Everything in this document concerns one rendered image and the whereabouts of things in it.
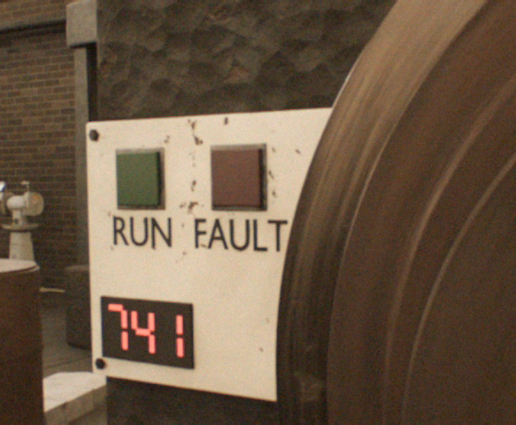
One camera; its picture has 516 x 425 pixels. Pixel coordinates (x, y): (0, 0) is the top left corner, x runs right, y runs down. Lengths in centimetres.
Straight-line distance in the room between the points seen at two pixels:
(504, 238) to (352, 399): 13
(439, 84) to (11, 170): 935
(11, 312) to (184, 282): 251
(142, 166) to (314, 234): 24
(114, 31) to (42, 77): 869
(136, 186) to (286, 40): 14
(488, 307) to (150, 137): 37
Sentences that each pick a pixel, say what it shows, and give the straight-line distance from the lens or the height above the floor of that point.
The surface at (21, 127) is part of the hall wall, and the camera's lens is 952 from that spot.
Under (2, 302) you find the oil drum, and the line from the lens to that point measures 305.
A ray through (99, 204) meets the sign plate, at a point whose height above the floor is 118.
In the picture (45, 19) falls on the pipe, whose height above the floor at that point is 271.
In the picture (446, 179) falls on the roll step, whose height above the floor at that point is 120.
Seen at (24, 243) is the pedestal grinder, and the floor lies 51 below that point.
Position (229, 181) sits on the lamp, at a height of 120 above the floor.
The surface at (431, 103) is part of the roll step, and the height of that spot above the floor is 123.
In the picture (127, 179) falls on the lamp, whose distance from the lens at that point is 60.
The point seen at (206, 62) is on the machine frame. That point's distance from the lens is 59.
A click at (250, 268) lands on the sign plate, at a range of 55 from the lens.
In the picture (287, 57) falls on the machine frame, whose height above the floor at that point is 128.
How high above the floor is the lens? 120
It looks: 3 degrees down
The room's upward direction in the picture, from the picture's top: 1 degrees counter-clockwise
